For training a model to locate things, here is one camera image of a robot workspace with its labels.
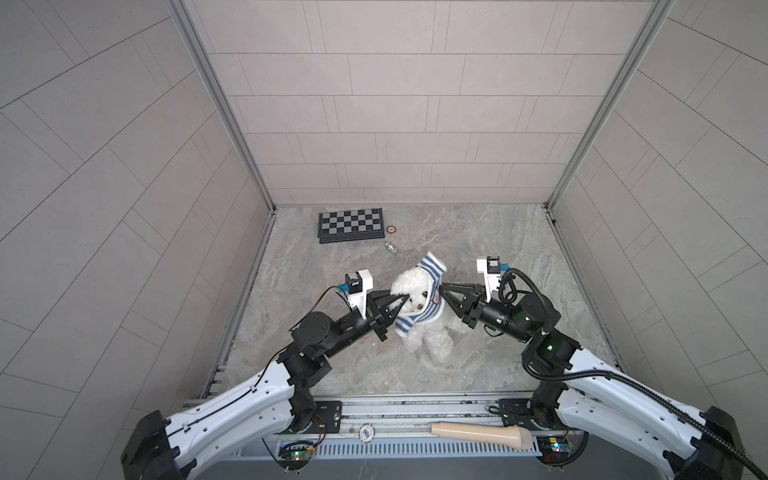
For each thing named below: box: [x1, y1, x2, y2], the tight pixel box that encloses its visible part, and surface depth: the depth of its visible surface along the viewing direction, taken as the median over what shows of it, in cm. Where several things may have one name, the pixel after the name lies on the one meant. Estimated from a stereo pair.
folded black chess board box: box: [318, 208, 385, 244], surface depth 108 cm
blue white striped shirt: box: [395, 252, 447, 338], surface depth 61 cm
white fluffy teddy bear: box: [391, 266, 463, 365], surface depth 61 cm
